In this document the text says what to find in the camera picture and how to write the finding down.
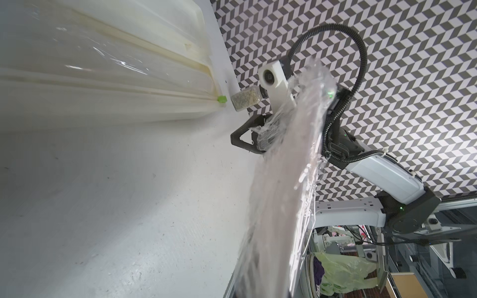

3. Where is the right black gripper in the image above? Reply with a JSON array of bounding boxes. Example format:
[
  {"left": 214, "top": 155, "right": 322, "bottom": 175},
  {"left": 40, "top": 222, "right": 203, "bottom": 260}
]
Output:
[{"left": 230, "top": 111, "right": 299, "bottom": 155}]

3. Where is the clear plastic wrap sheet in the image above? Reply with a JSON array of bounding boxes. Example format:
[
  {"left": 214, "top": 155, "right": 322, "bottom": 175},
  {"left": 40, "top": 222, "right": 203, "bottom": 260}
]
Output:
[{"left": 225, "top": 59, "right": 337, "bottom": 298}]

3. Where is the white plastic wrap dispenser box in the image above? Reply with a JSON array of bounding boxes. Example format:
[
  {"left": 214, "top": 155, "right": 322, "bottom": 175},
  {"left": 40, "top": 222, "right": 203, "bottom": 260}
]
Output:
[{"left": 1, "top": 1, "right": 226, "bottom": 133}]

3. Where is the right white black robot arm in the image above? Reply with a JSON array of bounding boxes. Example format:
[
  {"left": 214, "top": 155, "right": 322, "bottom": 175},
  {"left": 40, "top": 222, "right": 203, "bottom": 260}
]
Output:
[{"left": 231, "top": 115, "right": 447, "bottom": 245}]

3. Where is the green plastic bag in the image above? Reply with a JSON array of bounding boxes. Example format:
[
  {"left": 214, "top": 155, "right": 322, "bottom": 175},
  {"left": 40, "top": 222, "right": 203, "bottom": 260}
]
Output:
[{"left": 314, "top": 253, "right": 378, "bottom": 296}]

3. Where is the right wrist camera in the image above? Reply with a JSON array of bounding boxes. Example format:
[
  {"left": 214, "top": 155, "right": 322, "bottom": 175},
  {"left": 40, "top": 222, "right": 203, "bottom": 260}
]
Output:
[{"left": 258, "top": 60, "right": 296, "bottom": 114}]

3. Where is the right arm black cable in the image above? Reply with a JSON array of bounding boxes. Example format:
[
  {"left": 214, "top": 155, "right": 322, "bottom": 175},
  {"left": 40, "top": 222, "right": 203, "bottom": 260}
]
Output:
[{"left": 284, "top": 23, "right": 385, "bottom": 170}]

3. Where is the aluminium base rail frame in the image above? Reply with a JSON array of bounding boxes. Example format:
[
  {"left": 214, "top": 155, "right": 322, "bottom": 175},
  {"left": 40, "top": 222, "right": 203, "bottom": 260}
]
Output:
[{"left": 370, "top": 194, "right": 477, "bottom": 298}]

